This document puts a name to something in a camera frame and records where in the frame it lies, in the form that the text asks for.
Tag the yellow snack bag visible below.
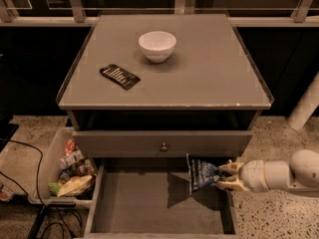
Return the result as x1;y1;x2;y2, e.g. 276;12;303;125
57;175;93;197

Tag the green snack packet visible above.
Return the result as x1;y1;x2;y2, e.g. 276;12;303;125
48;182;62;196

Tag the closed top drawer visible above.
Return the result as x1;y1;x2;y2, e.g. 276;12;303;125
73;130;252;158

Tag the clear plastic storage bin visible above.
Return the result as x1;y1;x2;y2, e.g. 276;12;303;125
28;127;92;208

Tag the blue kettle chip bag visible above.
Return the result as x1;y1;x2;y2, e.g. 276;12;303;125
186;154;230;194

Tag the white ceramic bowl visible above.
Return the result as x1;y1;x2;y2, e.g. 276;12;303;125
139;31;176;63

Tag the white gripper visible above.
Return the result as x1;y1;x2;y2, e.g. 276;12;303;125
215;160;267;192

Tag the black snack packet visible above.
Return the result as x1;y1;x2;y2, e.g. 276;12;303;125
100;64;141;91

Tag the open middle drawer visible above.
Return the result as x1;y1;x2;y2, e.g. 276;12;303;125
84;158;239;239

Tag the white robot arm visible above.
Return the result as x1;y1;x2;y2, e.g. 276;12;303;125
215;149;319;197

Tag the round metal drawer knob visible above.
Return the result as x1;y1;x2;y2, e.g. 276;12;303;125
160;142;168;152

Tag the black floor cable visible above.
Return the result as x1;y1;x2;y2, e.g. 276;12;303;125
0;138;84;239

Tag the metal window frame rail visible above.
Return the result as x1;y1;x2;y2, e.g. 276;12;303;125
1;0;318;28

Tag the red white object on floor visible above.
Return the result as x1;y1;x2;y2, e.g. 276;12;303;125
0;183;14;202

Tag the orange snack packet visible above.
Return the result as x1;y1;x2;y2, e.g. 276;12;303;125
65;139;77;155

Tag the white labelled packet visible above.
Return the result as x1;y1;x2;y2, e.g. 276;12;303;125
59;149;84;169

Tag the black device at left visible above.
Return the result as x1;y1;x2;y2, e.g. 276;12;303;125
0;109;19;152

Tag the grey drawer cabinet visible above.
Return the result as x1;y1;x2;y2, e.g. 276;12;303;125
55;13;275;239

